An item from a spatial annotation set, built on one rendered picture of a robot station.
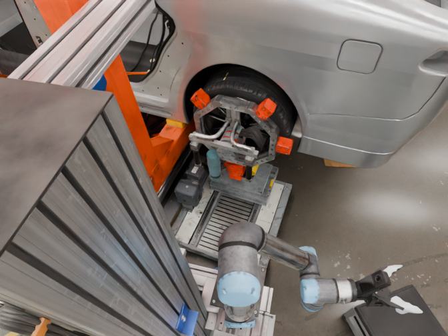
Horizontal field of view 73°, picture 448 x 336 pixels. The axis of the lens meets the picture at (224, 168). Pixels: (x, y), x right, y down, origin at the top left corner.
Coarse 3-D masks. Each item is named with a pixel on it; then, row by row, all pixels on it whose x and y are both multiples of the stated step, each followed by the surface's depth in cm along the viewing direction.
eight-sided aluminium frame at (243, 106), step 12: (216, 96) 178; (204, 108) 182; (228, 108) 175; (240, 108) 171; (252, 108) 169; (204, 120) 200; (204, 132) 207; (276, 132) 177; (204, 144) 210; (240, 156) 213; (264, 156) 198
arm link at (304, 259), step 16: (240, 224) 92; (256, 224) 97; (224, 240) 88; (240, 240) 86; (256, 240) 91; (272, 240) 99; (272, 256) 100; (288, 256) 104; (304, 256) 109; (304, 272) 111
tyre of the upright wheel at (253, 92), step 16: (208, 80) 200; (224, 80) 179; (240, 80) 175; (256, 80) 175; (272, 80) 179; (240, 96) 175; (256, 96) 171; (272, 96) 174; (288, 96) 183; (288, 112) 182; (288, 128) 182
